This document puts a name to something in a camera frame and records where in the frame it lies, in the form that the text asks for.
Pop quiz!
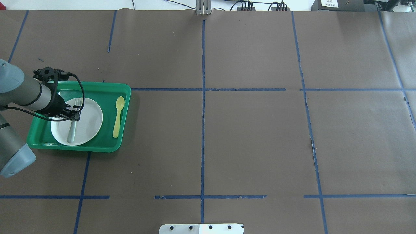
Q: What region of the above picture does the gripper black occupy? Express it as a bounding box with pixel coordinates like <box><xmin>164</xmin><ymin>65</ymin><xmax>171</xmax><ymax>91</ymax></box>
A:
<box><xmin>44</xmin><ymin>93</ymin><xmax>81</xmax><ymax>122</ymax></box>

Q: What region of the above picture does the pale green plastic fork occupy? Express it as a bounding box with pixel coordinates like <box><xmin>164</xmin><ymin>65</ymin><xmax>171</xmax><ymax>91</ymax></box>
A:
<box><xmin>67</xmin><ymin>98</ymin><xmax>82</xmax><ymax>144</ymax></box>

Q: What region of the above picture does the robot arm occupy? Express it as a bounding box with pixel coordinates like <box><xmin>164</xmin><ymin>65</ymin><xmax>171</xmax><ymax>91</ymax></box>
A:
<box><xmin>0</xmin><ymin>59</ymin><xmax>85</xmax><ymax>178</ymax></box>

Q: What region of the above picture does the white round plate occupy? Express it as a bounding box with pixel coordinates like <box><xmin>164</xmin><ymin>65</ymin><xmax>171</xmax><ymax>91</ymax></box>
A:
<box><xmin>50</xmin><ymin>98</ymin><xmax>103</xmax><ymax>146</ymax></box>

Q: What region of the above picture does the yellow plastic spoon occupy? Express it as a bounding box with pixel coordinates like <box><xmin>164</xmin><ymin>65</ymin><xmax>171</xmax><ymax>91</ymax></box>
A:
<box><xmin>112</xmin><ymin>96</ymin><xmax>126</xmax><ymax>138</ymax></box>

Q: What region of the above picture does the black box device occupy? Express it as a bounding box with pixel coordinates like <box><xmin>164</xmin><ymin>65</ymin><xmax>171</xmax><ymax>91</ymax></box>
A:
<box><xmin>311</xmin><ymin>0</ymin><xmax>365</xmax><ymax>12</ymax></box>

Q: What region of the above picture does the aluminium frame post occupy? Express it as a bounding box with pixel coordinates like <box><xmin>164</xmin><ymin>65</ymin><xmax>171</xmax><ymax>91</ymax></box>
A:
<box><xmin>195</xmin><ymin>0</ymin><xmax>212</xmax><ymax>15</ymax></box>

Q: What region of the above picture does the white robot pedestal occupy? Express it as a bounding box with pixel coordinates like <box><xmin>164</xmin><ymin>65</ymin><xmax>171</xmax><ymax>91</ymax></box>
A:
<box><xmin>159</xmin><ymin>223</ymin><xmax>245</xmax><ymax>234</ymax></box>

